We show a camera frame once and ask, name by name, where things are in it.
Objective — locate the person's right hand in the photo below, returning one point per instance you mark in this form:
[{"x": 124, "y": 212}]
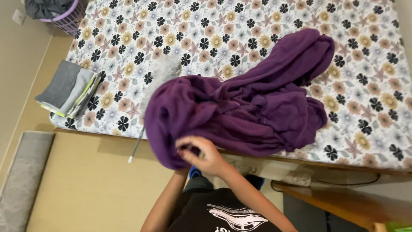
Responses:
[{"x": 207, "y": 159}]

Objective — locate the purple fleece blanket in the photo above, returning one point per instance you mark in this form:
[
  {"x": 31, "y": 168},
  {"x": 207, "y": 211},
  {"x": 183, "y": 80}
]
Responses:
[{"x": 238, "y": 109}]

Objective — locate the grey trousers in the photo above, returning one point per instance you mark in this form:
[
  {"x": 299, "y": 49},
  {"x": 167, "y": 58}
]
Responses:
[{"x": 199, "y": 183}]

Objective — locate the white wall socket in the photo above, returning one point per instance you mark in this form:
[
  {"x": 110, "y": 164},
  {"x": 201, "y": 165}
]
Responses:
[{"x": 18, "y": 16}]

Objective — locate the light grey folded cloth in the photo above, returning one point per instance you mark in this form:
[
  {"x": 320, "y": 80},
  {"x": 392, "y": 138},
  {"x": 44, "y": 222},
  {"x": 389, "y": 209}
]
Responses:
[{"x": 79, "y": 90}]

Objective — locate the purple plastic laundry basket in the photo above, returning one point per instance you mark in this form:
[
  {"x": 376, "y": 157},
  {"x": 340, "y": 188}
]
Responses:
[{"x": 69, "y": 21}]

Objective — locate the dark grey clothes heap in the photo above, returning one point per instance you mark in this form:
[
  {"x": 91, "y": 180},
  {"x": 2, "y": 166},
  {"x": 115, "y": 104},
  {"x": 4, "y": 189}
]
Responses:
[{"x": 48, "y": 8}]

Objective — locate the person's right fingers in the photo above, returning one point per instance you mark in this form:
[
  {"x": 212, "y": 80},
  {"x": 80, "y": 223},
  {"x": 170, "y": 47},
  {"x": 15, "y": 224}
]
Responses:
[{"x": 188, "y": 148}]

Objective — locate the grey floor rug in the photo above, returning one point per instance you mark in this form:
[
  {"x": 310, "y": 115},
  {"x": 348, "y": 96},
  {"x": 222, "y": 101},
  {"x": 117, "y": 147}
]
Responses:
[{"x": 24, "y": 180}]

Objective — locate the folded clothes pile, yellow-green edges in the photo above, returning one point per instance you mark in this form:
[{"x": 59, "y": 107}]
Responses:
[{"x": 82, "y": 103}]

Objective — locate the grey fluffy duster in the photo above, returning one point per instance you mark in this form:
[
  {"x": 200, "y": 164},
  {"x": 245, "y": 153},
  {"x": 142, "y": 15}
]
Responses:
[{"x": 159, "y": 75}]

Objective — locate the dark grey folded cloth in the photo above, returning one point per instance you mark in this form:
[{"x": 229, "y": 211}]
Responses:
[{"x": 59, "y": 83}]

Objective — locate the floral sheet mattress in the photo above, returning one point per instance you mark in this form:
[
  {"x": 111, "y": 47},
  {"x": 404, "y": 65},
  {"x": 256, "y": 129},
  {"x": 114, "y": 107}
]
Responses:
[{"x": 225, "y": 29}]

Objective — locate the brown wooden table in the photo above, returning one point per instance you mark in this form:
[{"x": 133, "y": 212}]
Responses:
[{"x": 347, "y": 204}]

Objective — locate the green object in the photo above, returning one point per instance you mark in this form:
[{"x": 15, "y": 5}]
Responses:
[{"x": 399, "y": 227}]

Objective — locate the black printed t-shirt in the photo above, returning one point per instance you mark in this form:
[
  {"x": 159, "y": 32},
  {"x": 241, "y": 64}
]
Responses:
[{"x": 222, "y": 212}]

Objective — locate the blue slipper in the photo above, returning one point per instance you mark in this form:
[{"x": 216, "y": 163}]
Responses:
[
  {"x": 256, "y": 182},
  {"x": 194, "y": 172}
]

